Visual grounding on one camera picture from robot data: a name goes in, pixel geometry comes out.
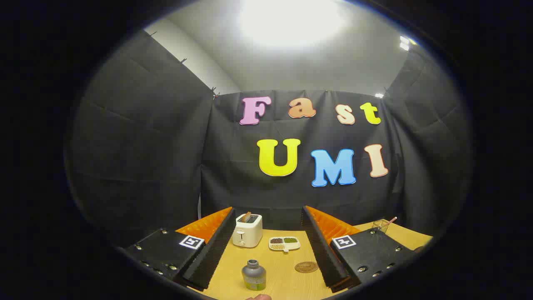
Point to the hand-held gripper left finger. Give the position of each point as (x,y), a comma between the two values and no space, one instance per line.
(212,254)

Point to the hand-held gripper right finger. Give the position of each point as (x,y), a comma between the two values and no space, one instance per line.
(320,250)

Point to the round cork coaster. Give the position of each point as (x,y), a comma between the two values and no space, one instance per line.
(306,267)

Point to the silver bottle with green label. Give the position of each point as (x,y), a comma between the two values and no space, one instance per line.
(254,275)

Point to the white divided dish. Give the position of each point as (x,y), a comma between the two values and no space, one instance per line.
(290,246)

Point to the pile of green beans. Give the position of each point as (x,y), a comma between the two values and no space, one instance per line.
(290,240)

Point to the wooden table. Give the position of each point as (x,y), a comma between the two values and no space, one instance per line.
(283,266)

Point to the white toaster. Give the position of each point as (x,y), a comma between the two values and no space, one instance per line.
(250,233)

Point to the pile of yellow soybeans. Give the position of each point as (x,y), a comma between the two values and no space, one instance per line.
(277,247)

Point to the toast slice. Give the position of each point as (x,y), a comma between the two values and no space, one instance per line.
(245,217)

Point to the pink striped straw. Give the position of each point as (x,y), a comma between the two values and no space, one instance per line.
(391,221)

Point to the black backdrop cloth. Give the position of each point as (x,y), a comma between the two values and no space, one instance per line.
(145,166)

